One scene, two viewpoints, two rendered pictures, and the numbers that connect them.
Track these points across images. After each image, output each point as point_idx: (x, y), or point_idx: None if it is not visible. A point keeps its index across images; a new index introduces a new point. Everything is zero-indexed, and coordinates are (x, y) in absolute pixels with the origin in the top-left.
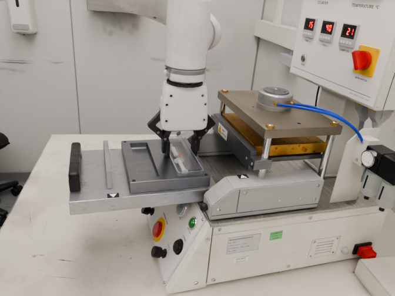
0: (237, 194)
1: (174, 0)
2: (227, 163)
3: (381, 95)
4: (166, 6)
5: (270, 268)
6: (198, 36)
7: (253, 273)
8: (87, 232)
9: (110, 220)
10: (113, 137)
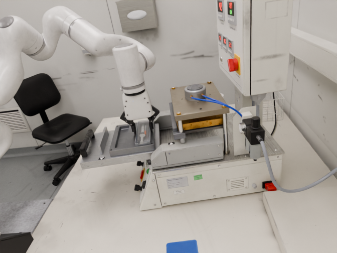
0: (164, 154)
1: (114, 51)
2: None
3: (245, 87)
4: None
5: (201, 197)
6: (131, 68)
7: (191, 200)
8: (108, 177)
9: (122, 170)
10: None
